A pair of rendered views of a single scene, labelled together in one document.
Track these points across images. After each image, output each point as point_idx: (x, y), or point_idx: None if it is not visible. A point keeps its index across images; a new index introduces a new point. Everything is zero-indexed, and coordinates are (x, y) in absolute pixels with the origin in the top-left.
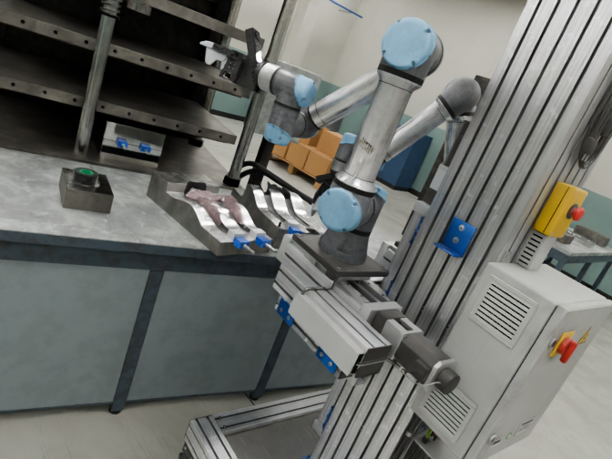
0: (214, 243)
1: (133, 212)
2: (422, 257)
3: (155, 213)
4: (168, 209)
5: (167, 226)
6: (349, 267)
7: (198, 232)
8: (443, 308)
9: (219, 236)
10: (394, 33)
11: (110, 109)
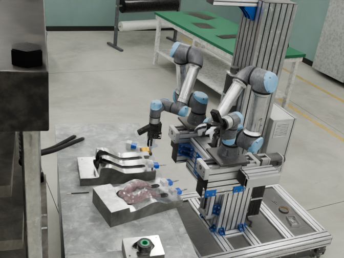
0: (178, 202)
1: (146, 234)
2: None
3: (140, 225)
4: (135, 217)
5: (156, 221)
6: (242, 156)
7: (166, 207)
8: None
9: (175, 198)
10: (271, 83)
11: None
